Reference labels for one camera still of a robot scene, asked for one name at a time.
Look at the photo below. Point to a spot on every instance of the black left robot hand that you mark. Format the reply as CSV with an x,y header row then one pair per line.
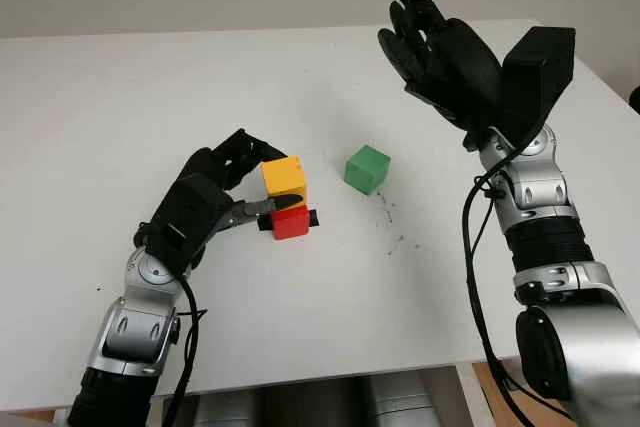
x,y
200,162

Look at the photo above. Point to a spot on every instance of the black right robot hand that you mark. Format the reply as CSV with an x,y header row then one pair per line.
x,y
460,72

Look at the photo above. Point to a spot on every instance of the yellow cube block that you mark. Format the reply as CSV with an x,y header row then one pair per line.
x,y
282,177

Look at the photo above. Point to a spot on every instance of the red cube block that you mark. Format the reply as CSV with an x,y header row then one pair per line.
x,y
292,224

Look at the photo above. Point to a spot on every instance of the green cube block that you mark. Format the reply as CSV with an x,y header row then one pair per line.
x,y
367,169

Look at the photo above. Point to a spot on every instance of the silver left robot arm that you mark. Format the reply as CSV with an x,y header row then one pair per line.
x,y
135,327

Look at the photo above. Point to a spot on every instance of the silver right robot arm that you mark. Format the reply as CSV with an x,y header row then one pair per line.
x,y
545,227

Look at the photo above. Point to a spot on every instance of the black tape strip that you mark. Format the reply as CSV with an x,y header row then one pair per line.
x,y
264,223

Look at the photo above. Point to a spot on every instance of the black chair part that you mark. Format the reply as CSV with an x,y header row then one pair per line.
x,y
635,102

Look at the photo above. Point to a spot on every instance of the white table leg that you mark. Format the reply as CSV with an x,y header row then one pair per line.
x,y
467,397

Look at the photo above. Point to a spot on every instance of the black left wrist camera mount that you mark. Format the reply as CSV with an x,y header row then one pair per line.
x,y
187,217

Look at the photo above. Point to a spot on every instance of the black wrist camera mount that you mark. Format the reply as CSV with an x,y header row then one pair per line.
x,y
187,217
537,77

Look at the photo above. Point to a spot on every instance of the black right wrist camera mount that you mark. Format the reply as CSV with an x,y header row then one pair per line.
x,y
537,77

